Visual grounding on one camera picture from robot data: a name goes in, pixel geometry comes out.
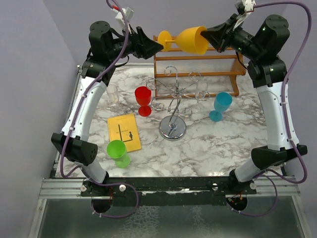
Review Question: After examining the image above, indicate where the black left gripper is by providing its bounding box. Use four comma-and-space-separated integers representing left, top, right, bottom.
106, 23, 162, 60

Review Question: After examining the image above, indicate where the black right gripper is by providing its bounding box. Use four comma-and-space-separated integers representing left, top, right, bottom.
201, 13, 263, 60

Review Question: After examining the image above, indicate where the yellow plastic wine glass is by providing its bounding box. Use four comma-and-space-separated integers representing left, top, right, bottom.
158, 26, 209, 55

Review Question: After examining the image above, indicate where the clear wine glass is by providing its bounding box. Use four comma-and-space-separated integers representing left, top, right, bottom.
194, 81, 208, 113

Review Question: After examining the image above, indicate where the blue plastic wine glass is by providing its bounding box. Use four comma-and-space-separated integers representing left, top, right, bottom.
209, 92, 233, 122

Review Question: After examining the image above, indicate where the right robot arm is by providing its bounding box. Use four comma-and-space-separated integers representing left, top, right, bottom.
201, 14, 308, 194

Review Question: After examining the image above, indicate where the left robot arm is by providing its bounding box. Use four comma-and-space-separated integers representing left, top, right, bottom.
51, 21, 163, 196

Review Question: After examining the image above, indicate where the wooden slatted rack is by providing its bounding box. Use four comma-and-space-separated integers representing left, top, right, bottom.
154, 47, 246, 99

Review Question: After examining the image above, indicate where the red plastic wine glass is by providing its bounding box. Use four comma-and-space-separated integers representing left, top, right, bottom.
135, 86, 152, 117

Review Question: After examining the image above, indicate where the chrome wine glass rack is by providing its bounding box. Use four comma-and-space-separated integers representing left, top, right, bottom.
146, 65, 210, 142

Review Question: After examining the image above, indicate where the green plastic wine glass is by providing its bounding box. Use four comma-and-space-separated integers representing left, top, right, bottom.
106, 140, 130, 169

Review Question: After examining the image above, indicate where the clear champagne flute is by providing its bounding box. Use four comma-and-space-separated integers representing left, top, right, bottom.
106, 84, 121, 111

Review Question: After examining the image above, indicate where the yellow book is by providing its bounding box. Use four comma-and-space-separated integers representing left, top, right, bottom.
107, 114, 142, 152

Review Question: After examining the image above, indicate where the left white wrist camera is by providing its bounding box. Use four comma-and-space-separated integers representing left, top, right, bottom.
115, 6, 134, 28

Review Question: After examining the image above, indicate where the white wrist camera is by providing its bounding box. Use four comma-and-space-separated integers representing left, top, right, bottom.
115, 6, 134, 28
233, 0, 256, 30

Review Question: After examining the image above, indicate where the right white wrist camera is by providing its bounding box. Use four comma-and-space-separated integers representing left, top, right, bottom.
233, 0, 256, 30

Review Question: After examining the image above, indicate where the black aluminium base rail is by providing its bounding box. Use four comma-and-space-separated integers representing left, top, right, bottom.
39, 176, 300, 206

